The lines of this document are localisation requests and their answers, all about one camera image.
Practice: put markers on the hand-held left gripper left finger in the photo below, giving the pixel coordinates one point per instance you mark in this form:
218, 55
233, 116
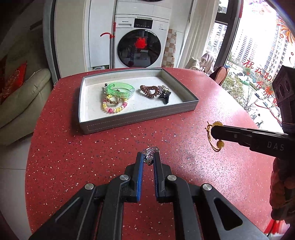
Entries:
140, 175

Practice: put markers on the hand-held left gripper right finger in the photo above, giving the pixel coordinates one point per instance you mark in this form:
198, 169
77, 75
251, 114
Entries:
156, 175

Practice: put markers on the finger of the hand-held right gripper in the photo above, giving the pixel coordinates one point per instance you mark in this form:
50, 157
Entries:
230, 133

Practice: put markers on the grey jewelry tray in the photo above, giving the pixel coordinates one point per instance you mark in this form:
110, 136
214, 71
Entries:
138, 103

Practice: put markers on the black hair claw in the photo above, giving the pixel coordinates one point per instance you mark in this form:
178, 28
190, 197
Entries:
164, 95

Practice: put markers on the green glitter bangle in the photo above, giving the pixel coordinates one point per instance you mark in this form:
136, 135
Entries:
122, 94

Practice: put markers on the beaded hair clip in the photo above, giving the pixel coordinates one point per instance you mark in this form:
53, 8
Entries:
106, 88

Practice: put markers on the person's right forearm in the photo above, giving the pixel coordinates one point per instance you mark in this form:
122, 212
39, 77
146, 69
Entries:
281, 189

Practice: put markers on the red window lettering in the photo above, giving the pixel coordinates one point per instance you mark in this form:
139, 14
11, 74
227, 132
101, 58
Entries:
260, 85

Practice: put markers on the red paper-cut window decal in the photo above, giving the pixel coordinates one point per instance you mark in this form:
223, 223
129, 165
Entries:
285, 30

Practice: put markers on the pale towels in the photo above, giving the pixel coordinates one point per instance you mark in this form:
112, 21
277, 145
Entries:
200, 61

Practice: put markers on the checkered cloth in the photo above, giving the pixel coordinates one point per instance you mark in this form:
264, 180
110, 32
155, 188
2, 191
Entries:
169, 48

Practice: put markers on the white curtain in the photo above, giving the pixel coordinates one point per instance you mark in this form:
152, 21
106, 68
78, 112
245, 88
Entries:
196, 27

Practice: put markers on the translucent plastic jug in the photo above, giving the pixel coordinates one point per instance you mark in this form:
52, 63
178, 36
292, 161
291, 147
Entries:
99, 68

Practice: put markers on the cream leather sofa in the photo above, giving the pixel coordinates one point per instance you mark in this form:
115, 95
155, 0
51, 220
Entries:
20, 103

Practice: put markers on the white washing machine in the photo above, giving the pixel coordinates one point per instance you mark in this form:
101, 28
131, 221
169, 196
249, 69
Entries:
122, 25

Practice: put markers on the white dryer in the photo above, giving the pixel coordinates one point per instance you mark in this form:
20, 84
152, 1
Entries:
143, 8

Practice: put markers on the white cabinet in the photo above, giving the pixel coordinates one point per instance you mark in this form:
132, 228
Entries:
99, 23

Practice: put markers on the red embroidered cushion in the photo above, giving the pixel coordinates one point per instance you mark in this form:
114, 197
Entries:
13, 78

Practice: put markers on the dark window frame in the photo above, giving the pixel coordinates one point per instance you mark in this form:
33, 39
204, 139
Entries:
230, 30

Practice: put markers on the grey sliding door frame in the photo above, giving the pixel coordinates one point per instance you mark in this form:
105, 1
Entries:
51, 41

